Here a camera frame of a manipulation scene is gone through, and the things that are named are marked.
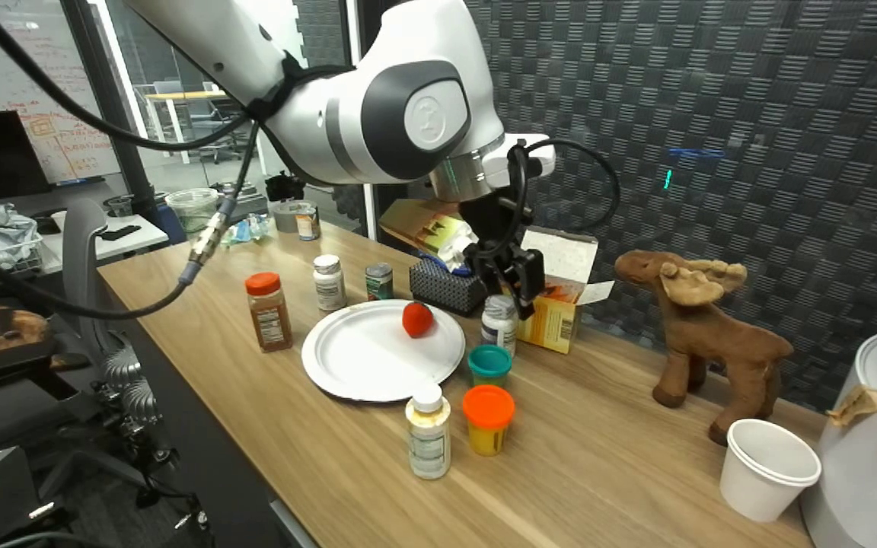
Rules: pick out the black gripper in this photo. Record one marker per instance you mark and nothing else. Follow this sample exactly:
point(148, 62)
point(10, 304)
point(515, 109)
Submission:
point(498, 223)

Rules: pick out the white supplement bottle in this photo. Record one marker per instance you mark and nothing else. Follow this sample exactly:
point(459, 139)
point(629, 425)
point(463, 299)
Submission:
point(498, 322)

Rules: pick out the teal lid play-doh tub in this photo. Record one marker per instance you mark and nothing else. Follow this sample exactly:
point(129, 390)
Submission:
point(488, 364)

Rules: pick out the red plush strawberry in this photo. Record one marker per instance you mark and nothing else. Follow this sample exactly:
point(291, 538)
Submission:
point(417, 319)

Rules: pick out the orange lid play-doh tub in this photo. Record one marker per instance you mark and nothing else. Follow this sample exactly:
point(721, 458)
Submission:
point(488, 415)

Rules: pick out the clear vitamin bottle white cap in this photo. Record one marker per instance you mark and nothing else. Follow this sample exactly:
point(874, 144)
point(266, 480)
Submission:
point(427, 415)

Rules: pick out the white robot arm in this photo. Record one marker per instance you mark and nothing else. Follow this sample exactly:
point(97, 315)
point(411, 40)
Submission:
point(417, 106)

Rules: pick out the white paper plate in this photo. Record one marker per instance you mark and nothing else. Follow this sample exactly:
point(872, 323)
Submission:
point(364, 355)

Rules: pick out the brown plush moose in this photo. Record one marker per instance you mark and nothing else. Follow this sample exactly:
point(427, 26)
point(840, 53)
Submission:
point(698, 333)

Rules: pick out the blue cloth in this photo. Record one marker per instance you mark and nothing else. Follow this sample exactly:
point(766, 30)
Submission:
point(463, 268)

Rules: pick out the open yellow cardboard box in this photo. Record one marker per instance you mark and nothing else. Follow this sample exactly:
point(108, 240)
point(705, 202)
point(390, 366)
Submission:
point(568, 289)

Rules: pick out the grey foam block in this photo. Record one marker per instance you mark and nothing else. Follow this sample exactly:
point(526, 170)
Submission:
point(441, 289)

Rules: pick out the small glass jar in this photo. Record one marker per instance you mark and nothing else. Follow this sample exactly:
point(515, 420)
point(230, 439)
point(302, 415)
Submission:
point(378, 280)

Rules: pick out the white pill bottle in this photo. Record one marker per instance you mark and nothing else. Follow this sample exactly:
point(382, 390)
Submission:
point(329, 280)

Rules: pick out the candle tin with label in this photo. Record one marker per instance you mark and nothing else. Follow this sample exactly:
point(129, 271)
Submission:
point(305, 222)

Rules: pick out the orange lid spice jar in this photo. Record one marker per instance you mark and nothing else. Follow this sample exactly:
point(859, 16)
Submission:
point(269, 313)

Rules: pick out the white paper cup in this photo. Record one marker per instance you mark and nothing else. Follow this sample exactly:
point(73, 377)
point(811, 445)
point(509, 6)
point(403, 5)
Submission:
point(766, 470)

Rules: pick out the large white bucket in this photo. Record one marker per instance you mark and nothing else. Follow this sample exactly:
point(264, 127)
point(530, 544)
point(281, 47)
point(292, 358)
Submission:
point(842, 511)

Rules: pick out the office chair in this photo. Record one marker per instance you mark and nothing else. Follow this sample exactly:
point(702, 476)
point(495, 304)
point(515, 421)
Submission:
point(25, 361)

